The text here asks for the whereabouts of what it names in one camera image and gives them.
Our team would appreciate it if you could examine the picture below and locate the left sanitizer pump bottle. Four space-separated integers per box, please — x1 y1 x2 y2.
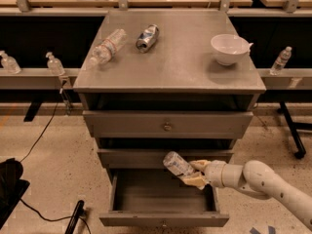
0 51 21 74

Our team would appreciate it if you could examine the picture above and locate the black stand with wheel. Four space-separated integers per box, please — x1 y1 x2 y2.
278 101 312 159

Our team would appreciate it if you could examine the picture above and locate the small clear bottle on rail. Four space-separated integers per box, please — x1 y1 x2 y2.
269 46 293 76

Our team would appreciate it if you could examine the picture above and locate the grey drawer cabinet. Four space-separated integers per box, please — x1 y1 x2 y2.
72 9 267 180

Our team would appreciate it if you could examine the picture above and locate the sanitizer pump bottle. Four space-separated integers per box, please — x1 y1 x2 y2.
46 52 65 76
0 51 21 74

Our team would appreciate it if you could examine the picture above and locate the white bowl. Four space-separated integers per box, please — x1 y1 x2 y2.
211 34 253 66

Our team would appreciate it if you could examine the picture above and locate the grey middle drawer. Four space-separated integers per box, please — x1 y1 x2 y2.
97 149 233 169

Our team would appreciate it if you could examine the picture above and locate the black bag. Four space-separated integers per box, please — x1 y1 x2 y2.
0 158 30 229

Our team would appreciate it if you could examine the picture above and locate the open grey bottom drawer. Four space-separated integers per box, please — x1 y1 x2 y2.
99 169 229 227

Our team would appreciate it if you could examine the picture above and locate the black floor cable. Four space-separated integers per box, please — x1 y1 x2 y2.
19 78 93 234

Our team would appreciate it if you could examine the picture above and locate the crushed silver soda can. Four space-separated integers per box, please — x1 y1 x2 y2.
136 24 159 53

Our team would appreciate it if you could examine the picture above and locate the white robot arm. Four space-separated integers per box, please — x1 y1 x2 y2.
182 160 312 230

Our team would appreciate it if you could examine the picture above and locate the grey top drawer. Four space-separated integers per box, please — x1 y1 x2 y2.
83 110 253 139

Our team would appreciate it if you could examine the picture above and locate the black floor stand leg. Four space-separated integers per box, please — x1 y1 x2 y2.
64 200 85 234

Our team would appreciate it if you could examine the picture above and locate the clear water bottle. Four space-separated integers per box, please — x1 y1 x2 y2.
89 29 128 66

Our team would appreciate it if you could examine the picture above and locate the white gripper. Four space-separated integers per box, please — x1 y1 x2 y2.
182 160 226 190

